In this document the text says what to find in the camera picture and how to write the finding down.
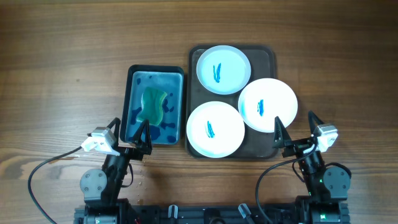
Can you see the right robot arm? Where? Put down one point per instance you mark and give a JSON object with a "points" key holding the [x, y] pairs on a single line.
{"points": [[327, 184]]}

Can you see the white plate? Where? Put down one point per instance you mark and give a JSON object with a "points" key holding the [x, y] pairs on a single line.
{"points": [[264, 99], [223, 69], [215, 129]]}

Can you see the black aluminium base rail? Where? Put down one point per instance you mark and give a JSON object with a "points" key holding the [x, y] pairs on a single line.
{"points": [[277, 213]]}

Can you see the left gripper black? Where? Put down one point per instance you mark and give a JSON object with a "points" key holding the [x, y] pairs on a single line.
{"points": [[137, 154]]}

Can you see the green yellow sponge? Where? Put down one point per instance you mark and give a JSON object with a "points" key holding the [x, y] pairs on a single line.
{"points": [[152, 100]]}

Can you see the dark brown serving tray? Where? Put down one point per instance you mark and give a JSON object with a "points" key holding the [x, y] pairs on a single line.
{"points": [[256, 145]]}

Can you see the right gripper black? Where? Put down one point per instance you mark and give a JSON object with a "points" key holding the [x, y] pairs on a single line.
{"points": [[296, 147]]}

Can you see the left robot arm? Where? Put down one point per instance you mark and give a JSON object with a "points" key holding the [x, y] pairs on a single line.
{"points": [[101, 187]]}

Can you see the black water basin tray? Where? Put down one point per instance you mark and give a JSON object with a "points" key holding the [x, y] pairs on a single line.
{"points": [[165, 78]]}

